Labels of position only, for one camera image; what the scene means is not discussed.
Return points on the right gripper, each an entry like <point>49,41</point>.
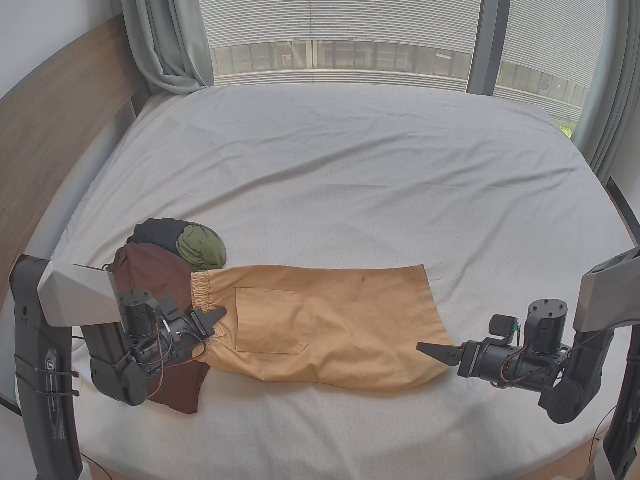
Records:
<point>485,363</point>

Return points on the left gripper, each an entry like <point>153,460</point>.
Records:
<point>190,330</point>

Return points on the tan shorts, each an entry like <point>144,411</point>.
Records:
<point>340,328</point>

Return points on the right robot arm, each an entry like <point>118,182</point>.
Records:
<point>600,288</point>

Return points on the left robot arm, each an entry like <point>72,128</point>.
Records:
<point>75,293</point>

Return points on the bed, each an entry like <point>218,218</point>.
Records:
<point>350,158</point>

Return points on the green garment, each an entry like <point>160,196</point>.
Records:
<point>202,248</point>

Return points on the brown garment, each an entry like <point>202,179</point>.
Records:
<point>155,273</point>

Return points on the black garment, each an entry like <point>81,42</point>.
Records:
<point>155,235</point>

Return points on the grey-green curtain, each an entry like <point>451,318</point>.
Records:
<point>615,68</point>
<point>160,28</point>

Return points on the window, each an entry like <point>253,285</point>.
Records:
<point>350,18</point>

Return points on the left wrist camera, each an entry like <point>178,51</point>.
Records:
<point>170,308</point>

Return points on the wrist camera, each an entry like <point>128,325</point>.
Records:
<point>170,308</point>
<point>501,327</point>

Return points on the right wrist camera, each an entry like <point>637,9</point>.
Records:
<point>501,327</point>

